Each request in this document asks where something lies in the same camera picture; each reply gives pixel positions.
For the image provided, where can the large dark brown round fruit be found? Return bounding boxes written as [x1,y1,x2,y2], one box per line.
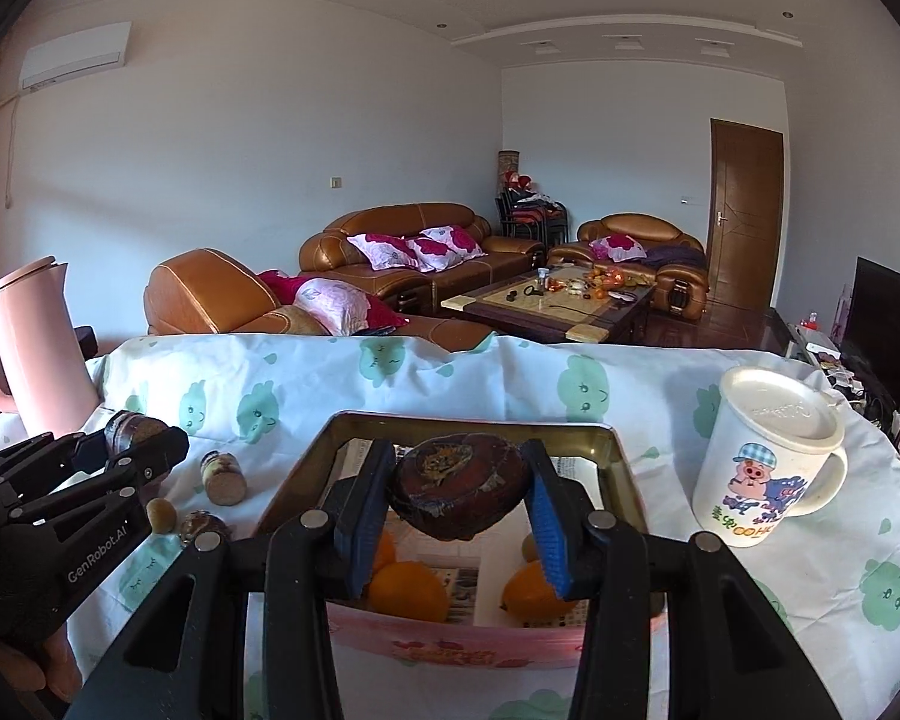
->
[386,433,532,541]

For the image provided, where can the brown leather sofa with blanket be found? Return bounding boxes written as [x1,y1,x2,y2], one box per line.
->
[144,247,496,353]

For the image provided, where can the small dark red fruit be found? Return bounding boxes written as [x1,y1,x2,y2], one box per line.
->
[180,510,232,545]

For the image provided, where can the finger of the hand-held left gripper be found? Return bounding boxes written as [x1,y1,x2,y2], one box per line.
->
[4,427,190,527]
[0,431,110,503]

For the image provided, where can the pile of orange fruit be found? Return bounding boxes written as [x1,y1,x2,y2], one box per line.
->
[547,266,646,298]

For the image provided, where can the pale pink pillow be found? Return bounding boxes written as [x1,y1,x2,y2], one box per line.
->
[294,277,373,335]

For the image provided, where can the black television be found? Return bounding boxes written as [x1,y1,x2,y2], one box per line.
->
[840,256,900,410]

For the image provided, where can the wooden coffee table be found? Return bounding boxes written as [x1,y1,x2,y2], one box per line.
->
[441,265,657,346]

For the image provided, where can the white cartoon mug with lid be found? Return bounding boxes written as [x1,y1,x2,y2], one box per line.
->
[692,366,848,548]

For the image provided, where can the long brown leather sofa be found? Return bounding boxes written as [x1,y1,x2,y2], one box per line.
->
[298,202,548,308]

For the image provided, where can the brown leather armchair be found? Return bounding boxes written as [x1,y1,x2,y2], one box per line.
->
[547,214,710,316]

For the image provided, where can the person's left hand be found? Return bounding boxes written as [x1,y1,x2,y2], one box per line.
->
[0,625,85,703]

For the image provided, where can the stacked dark chairs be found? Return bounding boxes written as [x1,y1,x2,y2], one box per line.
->
[499,191,569,242]

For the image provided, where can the pink kettle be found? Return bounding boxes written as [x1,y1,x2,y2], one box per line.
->
[0,255,100,440]

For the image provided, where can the white air conditioner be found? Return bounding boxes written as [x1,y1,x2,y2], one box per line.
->
[19,21,133,89]

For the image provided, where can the brown wooden door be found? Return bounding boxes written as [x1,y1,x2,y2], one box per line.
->
[706,118,785,310]

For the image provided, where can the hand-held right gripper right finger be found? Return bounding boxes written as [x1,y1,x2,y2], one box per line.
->
[521,439,845,720]

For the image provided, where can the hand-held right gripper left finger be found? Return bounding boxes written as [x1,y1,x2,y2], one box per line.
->
[64,439,398,720]

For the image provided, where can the dark television stand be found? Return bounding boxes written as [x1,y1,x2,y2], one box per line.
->
[769,307,900,466]

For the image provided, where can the white tablecloth with green print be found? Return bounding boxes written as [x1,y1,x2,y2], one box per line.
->
[0,330,900,720]

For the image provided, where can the pink floral cushion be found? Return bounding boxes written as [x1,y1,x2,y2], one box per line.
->
[420,225,485,260]
[589,235,646,263]
[346,234,422,272]
[405,237,460,273]

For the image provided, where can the dark purple blanket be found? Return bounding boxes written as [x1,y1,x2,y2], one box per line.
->
[645,243,707,272]

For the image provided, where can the pink tin box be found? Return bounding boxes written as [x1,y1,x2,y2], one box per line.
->
[253,411,668,670]

